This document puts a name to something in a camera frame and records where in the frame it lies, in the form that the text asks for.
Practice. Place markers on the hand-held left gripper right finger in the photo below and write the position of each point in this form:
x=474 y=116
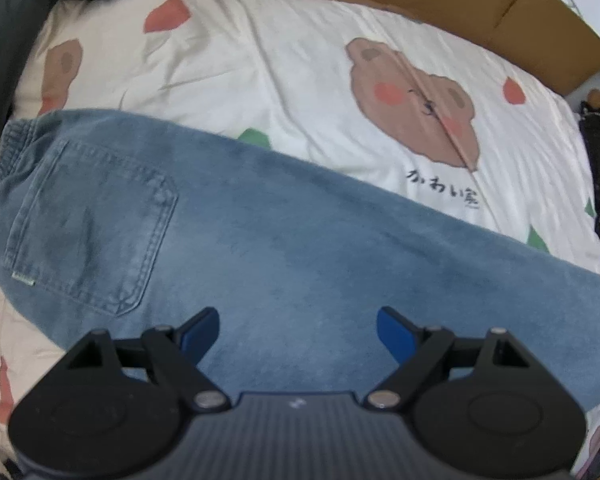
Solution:
x=395 y=335

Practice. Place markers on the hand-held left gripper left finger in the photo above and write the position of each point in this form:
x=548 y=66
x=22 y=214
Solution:
x=200 y=332

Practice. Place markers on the blue denim pants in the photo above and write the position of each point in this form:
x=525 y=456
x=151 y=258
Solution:
x=280 y=260

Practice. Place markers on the black patterned cloth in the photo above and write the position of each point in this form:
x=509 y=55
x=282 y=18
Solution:
x=597 y=170

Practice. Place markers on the bear print bed sheet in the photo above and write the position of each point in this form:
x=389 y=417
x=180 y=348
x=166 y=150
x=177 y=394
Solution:
x=280 y=60

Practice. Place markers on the dark grey pillow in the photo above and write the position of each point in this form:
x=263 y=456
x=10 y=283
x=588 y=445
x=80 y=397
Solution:
x=0 y=60

